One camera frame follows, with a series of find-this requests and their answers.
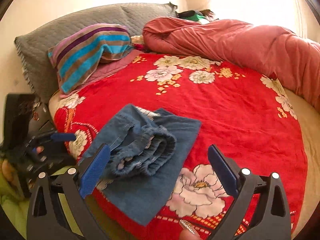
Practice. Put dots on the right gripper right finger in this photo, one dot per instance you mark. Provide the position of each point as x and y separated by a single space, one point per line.
259 209

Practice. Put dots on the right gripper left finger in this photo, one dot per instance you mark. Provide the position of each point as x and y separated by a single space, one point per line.
46 218

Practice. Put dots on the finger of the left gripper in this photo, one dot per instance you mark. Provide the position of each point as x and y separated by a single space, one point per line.
51 159
55 136

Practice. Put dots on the blue denim lace-trimmed pants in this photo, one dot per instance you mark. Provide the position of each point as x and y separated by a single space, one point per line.
148 150

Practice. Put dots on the green clothing item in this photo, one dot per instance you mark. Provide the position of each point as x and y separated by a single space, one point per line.
203 16

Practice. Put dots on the left hand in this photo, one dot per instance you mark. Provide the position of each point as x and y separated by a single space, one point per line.
9 173

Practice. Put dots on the right hand with glitter nail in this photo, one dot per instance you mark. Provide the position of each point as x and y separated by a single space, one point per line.
188 232

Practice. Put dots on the light green sleeve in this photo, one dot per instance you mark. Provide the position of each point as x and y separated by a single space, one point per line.
16 208

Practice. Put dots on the grey quilted headboard cushion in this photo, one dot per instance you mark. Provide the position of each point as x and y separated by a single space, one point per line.
32 47

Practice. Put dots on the striped towel pillow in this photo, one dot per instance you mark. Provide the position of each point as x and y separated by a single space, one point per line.
78 56

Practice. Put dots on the pink quilted pillow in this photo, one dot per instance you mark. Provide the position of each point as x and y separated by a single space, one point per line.
105 70

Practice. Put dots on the red floral blanket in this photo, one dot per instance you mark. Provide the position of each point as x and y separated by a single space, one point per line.
240 111

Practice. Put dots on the tan bed sheet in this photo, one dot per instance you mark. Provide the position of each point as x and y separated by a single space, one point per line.
308 119

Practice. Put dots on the pink-red quilted duvet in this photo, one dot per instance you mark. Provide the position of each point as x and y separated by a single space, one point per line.
271 50

